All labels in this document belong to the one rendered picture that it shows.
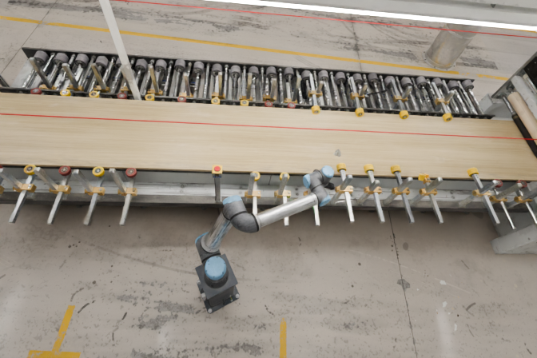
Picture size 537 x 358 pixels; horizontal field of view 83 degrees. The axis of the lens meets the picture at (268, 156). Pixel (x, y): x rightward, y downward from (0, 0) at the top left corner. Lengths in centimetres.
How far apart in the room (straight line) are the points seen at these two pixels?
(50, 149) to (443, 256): 393
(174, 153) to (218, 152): 37
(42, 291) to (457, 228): 429
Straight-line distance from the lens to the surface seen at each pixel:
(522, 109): 413
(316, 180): 208
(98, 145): 291
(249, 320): 314
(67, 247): 361
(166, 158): 269
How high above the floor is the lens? 312
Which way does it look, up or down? 56 degrees down
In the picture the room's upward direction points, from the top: 12 degrees clockwise
